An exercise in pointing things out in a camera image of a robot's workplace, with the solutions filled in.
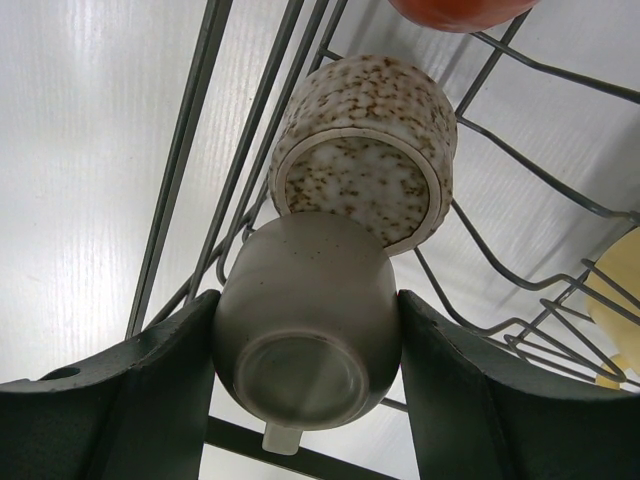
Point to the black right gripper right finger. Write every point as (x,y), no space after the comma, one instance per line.
(477,412)

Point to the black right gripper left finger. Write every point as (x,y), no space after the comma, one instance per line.
(137,410)

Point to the grey wire dish rack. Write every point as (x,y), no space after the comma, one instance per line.
(548,175)

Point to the yellow ceramic mug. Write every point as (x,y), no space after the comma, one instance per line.
(621,264)

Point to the grey-brown stoneware cup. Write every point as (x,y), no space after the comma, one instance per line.
(307,333)

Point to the fluted beige small cup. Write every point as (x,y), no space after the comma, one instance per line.
(370,138)

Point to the small orange cup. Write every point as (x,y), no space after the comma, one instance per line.
(461,16)

